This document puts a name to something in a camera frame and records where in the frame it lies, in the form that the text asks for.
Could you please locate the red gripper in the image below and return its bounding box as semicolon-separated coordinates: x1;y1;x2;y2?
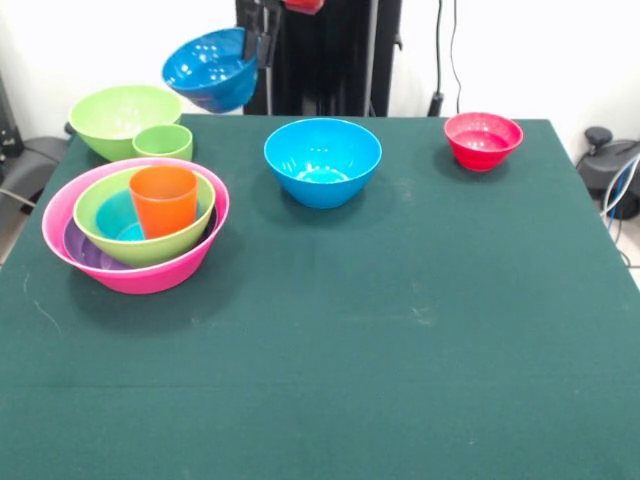
237;0;324;70

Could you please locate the small dark blue bowl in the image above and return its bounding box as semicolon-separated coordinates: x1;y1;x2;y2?
161;27;260;115

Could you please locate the large blue bowl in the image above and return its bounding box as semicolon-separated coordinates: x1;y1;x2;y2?
263;117;384;210

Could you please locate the orange cup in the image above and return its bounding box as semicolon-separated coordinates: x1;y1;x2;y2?
128;165;200;240

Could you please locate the light blue straight-sided bowl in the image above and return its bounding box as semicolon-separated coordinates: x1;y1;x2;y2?
94;189;201;242

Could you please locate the green bowl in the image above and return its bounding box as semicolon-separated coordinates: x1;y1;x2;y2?
72;167;217;268
67;84;184;162

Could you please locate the large pink bowl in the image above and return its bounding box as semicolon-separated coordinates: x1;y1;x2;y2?
41;158;231;295

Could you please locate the purple bowl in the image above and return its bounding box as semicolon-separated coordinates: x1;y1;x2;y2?
63;204;220;271

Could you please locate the green cup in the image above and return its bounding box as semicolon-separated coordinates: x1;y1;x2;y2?
132;123;194;163

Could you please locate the small pink bowl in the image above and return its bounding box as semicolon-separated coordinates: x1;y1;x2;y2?
443;111;525;173

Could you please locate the dark green table cloth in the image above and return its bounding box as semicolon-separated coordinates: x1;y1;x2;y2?
0;113;640;480

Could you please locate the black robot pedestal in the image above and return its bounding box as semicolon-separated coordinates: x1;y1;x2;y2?
229;0;404;117

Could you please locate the black wall cable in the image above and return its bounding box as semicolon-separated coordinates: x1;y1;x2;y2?
429;0;464;119

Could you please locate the bundle of floor cables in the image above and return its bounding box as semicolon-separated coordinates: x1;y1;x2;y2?
597;154;640;271

